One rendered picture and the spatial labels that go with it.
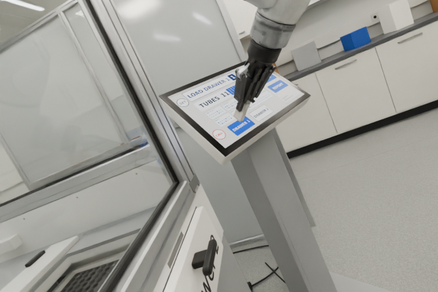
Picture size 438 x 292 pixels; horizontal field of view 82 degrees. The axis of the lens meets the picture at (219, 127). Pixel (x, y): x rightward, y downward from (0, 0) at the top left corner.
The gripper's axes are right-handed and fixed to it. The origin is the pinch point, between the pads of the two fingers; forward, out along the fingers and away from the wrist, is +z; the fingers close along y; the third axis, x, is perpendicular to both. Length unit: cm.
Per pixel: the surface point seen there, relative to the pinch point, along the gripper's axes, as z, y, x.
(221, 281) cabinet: 16.1, 25.6, 29.4
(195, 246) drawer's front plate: 3.2, 31.0, 23.6
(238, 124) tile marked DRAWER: 9.5, -4.4, -2.1
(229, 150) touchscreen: 10.2, 4.9, 4.7
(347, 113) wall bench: 96, -224, -28
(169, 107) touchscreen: 10.6, 11.2, -19.0
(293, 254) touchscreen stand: 52, -18, 35
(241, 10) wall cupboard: 50, -186, -186
